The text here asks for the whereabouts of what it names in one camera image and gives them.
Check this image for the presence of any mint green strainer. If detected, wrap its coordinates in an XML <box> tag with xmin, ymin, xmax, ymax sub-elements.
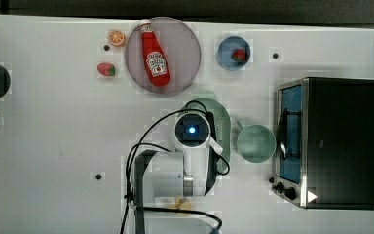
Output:
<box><xmin>182</xmin><ymin>91</ymin><xmax>231</xmax><ymax>162</ymax></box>

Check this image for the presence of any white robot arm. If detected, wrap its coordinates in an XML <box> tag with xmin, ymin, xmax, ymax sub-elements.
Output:
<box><xmin>131</xmin><ymin>111</ymin><xmax>223</xmax><ymax>234</ymax></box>

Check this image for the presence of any red ketchup bottle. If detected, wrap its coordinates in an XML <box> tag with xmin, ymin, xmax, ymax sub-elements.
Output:
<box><xmin>139</xmin><ymin>19</ymin><xmax>171</xmax><ymax>87</ymax></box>

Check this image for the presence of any mint green cup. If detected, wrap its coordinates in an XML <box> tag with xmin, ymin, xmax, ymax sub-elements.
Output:
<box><xmin>236</xmin><ymin>121</ymin><xmax>277</xmax><ymax>163</ymax></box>

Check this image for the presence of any grey round plate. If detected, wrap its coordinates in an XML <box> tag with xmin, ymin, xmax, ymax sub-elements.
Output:
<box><xmin>125</xmin><ymin>17</ymin><xmax>202</xmax><ymax>94</ymax></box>

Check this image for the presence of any blue bowl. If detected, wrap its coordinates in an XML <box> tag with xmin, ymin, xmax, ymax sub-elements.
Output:
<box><xmin>216</xmin><ymin>36</ymin><xmax>251</xmax><ymax>70</ymax></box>

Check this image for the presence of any watermelon slice toy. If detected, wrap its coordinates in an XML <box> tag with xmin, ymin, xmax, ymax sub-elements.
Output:
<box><xmin>231</xmin><ymin>49</ymin><xmax>246</xmax><ymax>62</ymax></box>

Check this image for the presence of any strawberry toy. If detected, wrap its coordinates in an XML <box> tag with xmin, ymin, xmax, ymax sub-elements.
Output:
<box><xmin>97</xmin><ymin>62</ymin><xmax>116</xmax><ymax>77</ymax></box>

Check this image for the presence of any orange slice toy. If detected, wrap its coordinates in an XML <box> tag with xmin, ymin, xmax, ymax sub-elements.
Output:
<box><xmin>107</xmin><ymin>30</ymin><xmax>126</xmax><ymax>47</ymax></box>

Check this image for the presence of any black toaster oven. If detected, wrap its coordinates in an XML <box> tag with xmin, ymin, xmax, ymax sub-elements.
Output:
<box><xmin>270</xmin><ymin>77</ymin><xmax>374</xmax><ymax>210</ymax></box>

